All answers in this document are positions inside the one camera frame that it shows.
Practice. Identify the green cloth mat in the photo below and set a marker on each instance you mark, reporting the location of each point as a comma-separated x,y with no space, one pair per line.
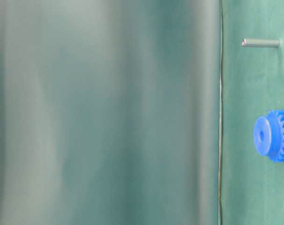
138,112

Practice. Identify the small silver metal shaft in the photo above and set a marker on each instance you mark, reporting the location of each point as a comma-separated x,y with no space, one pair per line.
254,42

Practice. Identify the blue plastic gear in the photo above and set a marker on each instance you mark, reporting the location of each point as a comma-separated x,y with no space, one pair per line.
268,135

